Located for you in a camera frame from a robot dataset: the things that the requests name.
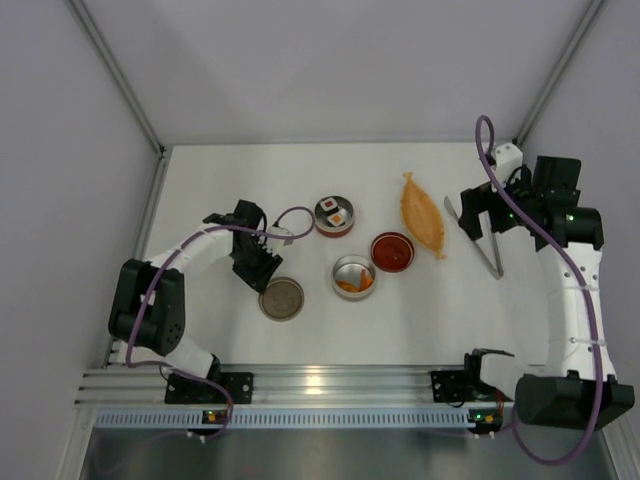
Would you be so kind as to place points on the aluminium frame post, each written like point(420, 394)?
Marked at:
point(578, 34)
point(96, 38)

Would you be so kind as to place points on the right aluminium frame post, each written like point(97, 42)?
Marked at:
point(578, 34)

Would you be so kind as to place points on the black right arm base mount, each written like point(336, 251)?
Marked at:
point(456, 387)

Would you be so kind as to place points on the beige band metal container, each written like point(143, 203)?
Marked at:
point(348, 268)

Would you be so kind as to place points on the slotted grey cable duct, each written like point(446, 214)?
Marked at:
point(295, 418)

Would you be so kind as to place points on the orange fried shrimp piece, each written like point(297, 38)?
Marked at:
point(365, 281)

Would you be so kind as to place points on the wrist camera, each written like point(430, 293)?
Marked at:
point(508, 157)
point(277, 238)

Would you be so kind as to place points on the left aluminium frame post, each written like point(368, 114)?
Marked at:
point(96, 38)

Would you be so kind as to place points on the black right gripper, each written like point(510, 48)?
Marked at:
point(476, 209)

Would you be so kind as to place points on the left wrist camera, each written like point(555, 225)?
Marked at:
point(277, 238)

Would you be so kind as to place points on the red round lid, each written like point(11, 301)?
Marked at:
point(392, 252)

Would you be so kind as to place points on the sushi roll red centre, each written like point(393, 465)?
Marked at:
point(329, 205)

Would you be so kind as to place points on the woven bamboo boat tray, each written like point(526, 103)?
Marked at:
point(421, 218)

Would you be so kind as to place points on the sushi roll orange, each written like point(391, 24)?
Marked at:
point(337, 219)

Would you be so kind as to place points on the red band metal container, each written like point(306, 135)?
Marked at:
point(322, 226)

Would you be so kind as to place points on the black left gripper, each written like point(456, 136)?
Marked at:
point(255, 265)

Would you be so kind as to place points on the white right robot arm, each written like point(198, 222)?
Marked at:
point(569, 243)

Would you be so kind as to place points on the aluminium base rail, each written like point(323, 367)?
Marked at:
point(277, 385)

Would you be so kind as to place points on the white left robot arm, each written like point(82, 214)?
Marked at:
point(149, 311)

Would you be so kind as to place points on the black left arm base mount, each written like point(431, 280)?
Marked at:
point(182, 391)

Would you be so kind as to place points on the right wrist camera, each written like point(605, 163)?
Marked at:
point(508, 157)

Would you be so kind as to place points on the brown round lid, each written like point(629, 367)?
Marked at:
point(282, 300)

